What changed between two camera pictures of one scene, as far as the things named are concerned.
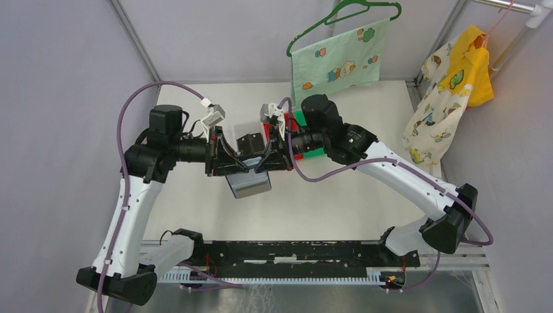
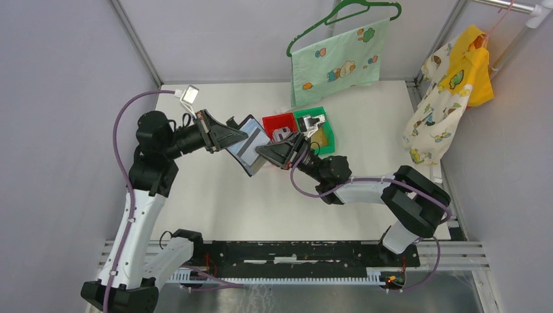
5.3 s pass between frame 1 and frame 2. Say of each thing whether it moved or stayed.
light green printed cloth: stayed
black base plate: stayed
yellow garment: stayed
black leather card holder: moved
